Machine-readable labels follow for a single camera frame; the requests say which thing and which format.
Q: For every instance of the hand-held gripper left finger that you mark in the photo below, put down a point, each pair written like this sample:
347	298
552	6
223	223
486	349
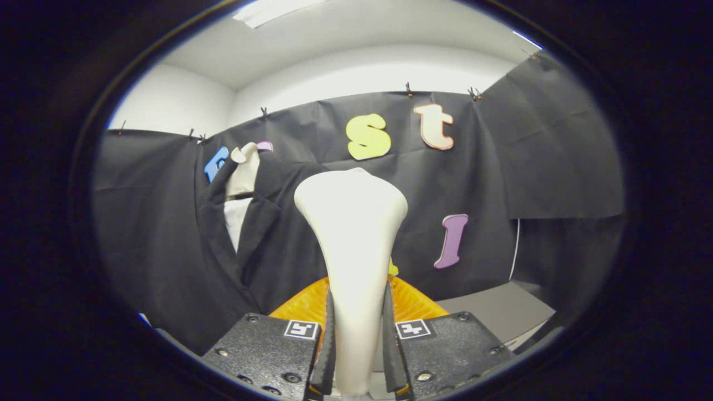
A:
262	351

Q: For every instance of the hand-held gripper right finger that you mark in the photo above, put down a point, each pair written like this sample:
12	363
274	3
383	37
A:
445	351

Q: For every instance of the black jacket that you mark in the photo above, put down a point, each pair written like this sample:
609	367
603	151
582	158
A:
278	245

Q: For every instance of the white garment steamer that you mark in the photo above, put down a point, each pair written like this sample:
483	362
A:
353	250

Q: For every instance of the cream plastic garment hanger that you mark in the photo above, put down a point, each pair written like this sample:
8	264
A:
243	170

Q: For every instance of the beige cabinet with grey top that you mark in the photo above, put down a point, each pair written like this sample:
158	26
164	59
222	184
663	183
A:
496	312

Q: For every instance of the black backdrop cloth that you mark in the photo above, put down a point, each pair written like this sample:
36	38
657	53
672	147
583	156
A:
473	167

